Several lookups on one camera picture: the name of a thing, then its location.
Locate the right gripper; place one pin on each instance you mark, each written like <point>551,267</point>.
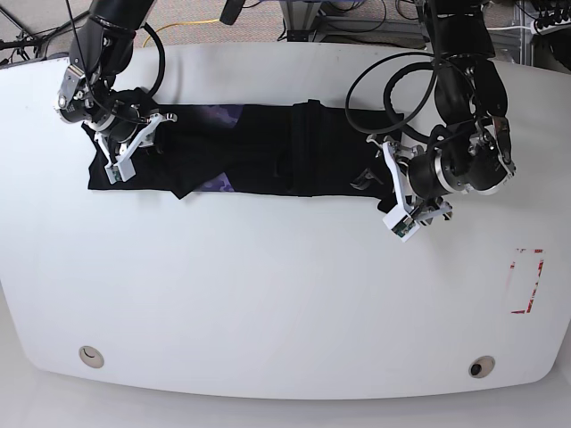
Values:
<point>120,132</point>

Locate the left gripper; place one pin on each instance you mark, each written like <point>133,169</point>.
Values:
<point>423,179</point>

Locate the black T-shirt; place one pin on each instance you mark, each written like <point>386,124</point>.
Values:
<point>304,150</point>

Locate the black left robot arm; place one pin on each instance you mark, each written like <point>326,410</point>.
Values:
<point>471,150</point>

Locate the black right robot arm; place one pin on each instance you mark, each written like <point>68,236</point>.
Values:
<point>100,50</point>

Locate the black tripod stand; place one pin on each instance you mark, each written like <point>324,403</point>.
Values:
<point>39,18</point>

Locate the red tape rectangle marking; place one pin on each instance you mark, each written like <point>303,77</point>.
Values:
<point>525,272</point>

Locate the white power strip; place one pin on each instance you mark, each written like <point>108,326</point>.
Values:
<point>549,24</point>

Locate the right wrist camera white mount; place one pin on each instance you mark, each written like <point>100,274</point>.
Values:
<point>119,167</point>

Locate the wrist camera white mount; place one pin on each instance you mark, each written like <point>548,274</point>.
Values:
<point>119,167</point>
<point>410,211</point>

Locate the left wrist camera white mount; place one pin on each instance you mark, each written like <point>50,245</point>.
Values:
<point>410,211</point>

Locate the aluminium frame post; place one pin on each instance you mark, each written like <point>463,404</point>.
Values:
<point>300,19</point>

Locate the right table cable grommet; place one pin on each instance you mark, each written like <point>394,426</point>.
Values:
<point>481,367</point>

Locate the table cable grommet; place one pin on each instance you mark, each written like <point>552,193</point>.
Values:
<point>91,357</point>
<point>481,367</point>

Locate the left table cable grommet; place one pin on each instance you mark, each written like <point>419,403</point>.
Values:
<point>91,357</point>

